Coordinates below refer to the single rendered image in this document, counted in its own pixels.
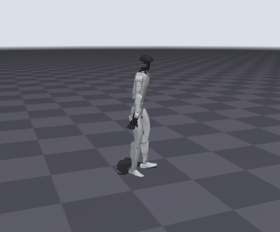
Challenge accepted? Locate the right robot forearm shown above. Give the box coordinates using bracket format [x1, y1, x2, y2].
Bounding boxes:
[134, 95, 142, 118]

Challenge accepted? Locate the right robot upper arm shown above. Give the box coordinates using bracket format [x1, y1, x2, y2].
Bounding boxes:
[135, 75, 143, 100]

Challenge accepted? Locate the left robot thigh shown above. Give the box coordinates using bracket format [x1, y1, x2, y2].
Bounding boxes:
[141, 108, 150, 143]

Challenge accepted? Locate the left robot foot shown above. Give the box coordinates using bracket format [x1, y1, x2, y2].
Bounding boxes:
[140, 162, 157, 168]

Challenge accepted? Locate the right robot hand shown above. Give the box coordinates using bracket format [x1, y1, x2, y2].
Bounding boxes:
[127, 113, 138, 130]

